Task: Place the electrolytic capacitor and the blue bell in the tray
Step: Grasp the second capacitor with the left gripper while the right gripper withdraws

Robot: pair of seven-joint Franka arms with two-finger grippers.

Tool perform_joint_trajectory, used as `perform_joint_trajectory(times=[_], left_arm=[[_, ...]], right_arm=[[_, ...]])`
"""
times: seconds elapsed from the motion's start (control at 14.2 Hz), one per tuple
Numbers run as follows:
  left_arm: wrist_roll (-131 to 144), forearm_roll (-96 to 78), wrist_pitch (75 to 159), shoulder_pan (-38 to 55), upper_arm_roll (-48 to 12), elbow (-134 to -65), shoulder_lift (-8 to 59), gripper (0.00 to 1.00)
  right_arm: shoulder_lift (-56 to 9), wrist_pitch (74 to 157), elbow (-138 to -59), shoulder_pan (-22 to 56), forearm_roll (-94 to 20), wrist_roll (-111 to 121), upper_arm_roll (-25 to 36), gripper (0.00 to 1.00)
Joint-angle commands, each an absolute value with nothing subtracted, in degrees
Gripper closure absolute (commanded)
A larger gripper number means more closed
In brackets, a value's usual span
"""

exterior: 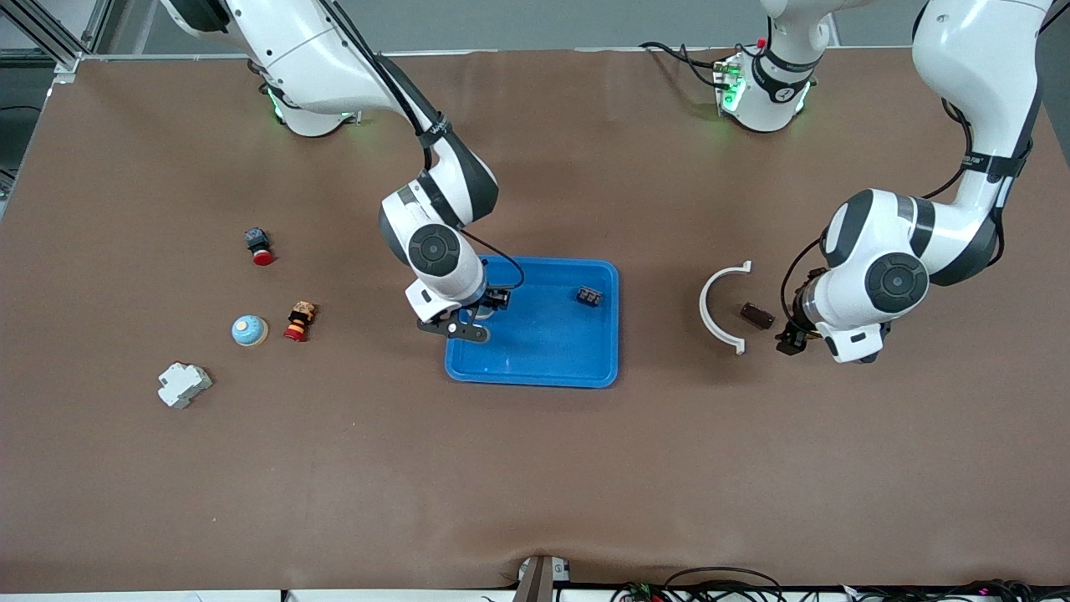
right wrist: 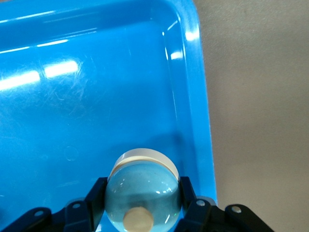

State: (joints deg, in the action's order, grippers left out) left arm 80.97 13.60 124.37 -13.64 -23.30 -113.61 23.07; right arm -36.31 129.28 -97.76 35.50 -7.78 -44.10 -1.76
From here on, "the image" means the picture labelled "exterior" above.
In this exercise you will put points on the blue round button cap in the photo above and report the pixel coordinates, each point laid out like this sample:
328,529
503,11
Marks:
249,331

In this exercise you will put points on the aluminium frame profile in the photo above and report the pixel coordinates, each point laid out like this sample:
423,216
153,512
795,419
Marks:
50,33

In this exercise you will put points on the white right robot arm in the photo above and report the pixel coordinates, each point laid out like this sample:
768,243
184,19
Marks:
292,50

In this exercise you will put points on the red emergency button black base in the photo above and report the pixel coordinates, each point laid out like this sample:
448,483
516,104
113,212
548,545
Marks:
259,247

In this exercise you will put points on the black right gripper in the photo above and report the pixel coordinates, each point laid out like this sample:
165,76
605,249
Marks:
493,300

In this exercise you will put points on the blue plastic tray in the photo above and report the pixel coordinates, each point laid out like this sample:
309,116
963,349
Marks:
543,343

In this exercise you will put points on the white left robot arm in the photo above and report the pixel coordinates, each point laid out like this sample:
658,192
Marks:
961,50

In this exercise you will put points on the white semicircular pipe clamp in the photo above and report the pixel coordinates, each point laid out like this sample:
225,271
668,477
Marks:
702,306

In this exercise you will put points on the white circuit breaker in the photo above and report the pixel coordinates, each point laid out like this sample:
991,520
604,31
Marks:
184,385

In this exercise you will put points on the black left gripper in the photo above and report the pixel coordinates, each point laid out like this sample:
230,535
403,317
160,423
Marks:
797,331

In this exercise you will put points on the dark brown electrolytic capacitor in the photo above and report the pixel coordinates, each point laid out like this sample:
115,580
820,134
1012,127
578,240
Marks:
589,296
756,315

